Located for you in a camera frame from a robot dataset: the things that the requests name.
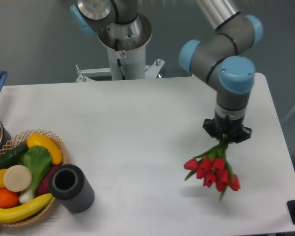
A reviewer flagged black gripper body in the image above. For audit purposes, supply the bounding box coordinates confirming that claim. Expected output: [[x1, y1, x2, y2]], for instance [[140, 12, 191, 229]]
[[214, 115, 244, 138]]

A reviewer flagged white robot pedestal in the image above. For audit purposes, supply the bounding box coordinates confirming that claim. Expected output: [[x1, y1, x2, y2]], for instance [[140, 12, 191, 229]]
[[76, 13, 165, 82]]

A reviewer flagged dark grey ribbed vase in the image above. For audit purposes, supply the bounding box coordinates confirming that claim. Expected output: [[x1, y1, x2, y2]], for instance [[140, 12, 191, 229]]
[[49, 164, 95, 213]]

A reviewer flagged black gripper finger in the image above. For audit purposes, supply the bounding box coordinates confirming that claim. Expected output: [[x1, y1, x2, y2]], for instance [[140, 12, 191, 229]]
[[229, 126, 252, 144], [203, 119, 223, 141]]

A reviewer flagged green bok choy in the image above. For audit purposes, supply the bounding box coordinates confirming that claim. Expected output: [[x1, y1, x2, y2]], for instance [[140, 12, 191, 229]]
[[18, 146, 52, 204]]

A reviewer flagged woven wicker basket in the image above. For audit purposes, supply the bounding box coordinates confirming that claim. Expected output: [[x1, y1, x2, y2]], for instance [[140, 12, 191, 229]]
[[0, 130, 67, 227]]

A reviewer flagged beige round disc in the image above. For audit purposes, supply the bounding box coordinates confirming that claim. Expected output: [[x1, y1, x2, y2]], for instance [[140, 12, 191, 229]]
[[3, 165, 32, 192]]

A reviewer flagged orange fruit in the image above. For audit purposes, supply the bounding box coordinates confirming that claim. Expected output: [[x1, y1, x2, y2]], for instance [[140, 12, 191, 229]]
[[0, 188, 19, 208]]

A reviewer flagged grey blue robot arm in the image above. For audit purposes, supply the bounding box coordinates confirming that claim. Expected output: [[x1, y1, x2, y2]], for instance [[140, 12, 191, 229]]
[[70, 0, 264, 143]]

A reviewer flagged purple eggplant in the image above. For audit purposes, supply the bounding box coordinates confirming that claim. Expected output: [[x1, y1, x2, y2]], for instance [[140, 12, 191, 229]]
[[36, 165, 60, 196]]

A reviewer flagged black cable on pedestal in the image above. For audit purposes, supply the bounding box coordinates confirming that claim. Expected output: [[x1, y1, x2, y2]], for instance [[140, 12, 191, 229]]
[[114, 38, 126, 80]]

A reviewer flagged green cucumber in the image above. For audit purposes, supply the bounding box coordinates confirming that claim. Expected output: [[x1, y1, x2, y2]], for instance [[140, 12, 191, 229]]
[[0, 143, 29, 170]]

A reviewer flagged red tulip bouquet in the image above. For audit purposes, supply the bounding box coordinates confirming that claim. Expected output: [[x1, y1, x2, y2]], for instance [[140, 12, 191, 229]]
[[183, 134, 240, 199]]

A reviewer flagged yellow banana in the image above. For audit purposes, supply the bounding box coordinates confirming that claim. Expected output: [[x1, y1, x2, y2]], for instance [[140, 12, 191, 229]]
[[0, 193, 53, 224]]

